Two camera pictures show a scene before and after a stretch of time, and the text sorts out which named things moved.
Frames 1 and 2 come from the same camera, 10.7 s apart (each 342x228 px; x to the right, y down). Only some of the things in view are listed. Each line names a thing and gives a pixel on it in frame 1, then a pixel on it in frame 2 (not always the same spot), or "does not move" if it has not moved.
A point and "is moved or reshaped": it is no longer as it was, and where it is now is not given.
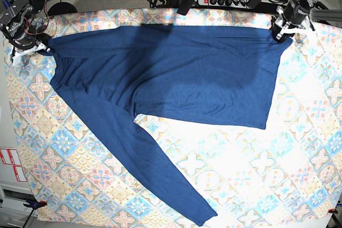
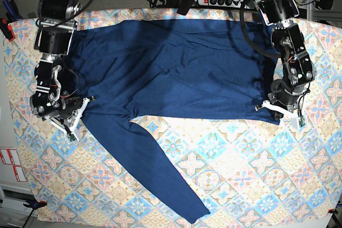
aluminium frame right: [326, 15] does not move
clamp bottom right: [332, 210] does not move
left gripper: [40, 47] to [56, 85]
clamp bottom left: [34, 204] does not move
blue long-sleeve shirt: [111, 77] is moved or reshaped
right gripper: [289, 17] to [298, 71]
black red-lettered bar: [187, 1] does not move
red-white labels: [9, 156] does not move
